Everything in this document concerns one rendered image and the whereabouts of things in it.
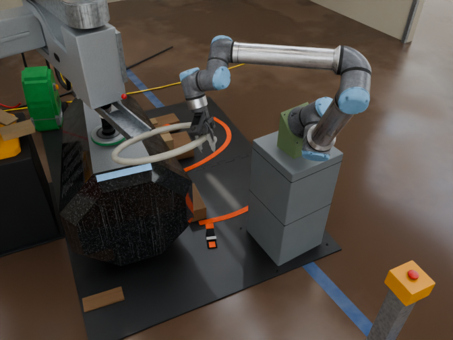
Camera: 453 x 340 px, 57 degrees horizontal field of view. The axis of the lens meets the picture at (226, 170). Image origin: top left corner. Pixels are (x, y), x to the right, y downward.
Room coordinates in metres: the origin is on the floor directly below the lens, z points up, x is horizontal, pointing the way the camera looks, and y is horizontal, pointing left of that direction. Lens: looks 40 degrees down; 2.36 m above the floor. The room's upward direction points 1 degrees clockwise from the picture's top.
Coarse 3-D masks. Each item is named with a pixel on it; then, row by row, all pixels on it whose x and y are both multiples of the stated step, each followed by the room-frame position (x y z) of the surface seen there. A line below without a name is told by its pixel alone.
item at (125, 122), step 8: (112, 104) 2.13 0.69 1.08; (120, 104) 2.05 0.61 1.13; (104, 112) 1.95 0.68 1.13; (112, 112) 2.03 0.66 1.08; (120, 112) 2.03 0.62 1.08; (128, 112) 1.97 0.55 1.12; (112, 120) 1.88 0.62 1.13; (120, 120) 1.94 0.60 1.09; (128, 120) 1.94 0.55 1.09; (136, 120) 1.90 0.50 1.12; (120, 128) 1.81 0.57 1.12; (128, 128) 1.86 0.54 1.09; (136, 128) 1.86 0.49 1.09; (144, 128) 1.83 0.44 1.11; (128, 136) 1.74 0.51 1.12
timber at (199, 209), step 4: (192, 184) 2.48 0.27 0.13; (192, 188) 2.43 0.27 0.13; (196, 188) 2.43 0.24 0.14; (196, 192) 2.39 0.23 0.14; (196, 196) 2.34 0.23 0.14; (200, 196) 2.34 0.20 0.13; (196, 200) 2.29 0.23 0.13; (200, 200) 2.30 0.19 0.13; (196, 204) 2.25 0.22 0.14; (200, 204) 2.25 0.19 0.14; (204, 204) 2.25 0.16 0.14; (196, 208) 2.21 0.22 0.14; (200, 208) 2.21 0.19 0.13; (204, 208) 2.22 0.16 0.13; (196, 212) 2.19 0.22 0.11; (200, 212) 2.21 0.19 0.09; (204, 212) 2.22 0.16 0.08; (196, 216) 2.19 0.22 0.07; (200, 216) 2.21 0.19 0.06; (204, 216) 2.22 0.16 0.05; (192, 220) 2.18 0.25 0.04; (196, 220) 2.19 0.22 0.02
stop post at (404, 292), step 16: (400, 272) 0.96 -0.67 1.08; (400, 288) 0.90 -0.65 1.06; (416, 288) 0.89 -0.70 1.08; (432, 288) 0.91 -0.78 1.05; (384, 304) 0.95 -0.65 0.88; (400, 304) 0.90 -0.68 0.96; (384, 320) 0.92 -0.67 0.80; (400, 320) 0.90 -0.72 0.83; (368, 336) 0.96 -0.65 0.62; (384, 336) 0.90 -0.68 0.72
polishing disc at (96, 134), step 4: (96, 128) 2.14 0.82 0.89; (100, 128) 2.14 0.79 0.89; (92, 132) 2.10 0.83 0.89; (96, 132) 2.10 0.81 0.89; (100, 132) 2.10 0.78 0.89; (116, 132) 2.10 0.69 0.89; (92, 136) 2.05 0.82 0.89; (96, 136) 2.05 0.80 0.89; (100, 136) 2.05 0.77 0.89; (104, 136) 2.06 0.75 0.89; (108, 136) 2.06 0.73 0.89; (112, 136) 2.06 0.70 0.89; (116, 136) 2.06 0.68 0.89; (120, 136) 2.06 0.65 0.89; (96, 140) 2.01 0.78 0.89; (100, 140) 2.01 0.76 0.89; (104, 140) 2.01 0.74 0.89; (108, 140) 2.01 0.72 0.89; (112, 140) 2.02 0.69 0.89; (116, 140) 2.02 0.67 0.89
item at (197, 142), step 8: (160, 128) 1.81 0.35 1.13; (168, 128) 1.81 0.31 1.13; (176, 128) 1.80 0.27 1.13; (184, 128) 1.80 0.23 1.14; (136, 136) 1.74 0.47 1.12; (144, 136) 1.76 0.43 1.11; (200, 136) 1.52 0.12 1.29; (120, 144) 1.65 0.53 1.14; (128, 144) 1.68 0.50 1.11; (192, 144) 1.45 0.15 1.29; (112, 152) 1.54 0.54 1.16; (168, 152) 1.39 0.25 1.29; (176, 152) 1.40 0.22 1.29; (184, 152) 1.42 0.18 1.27; (120, 160) 1.42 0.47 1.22; (128, 160) 1.40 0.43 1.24; (136, 160) 1.38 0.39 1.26; (144, 160) 1.37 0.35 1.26; (152, 160) 1.37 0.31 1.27; (160, 160) 1.37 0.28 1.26
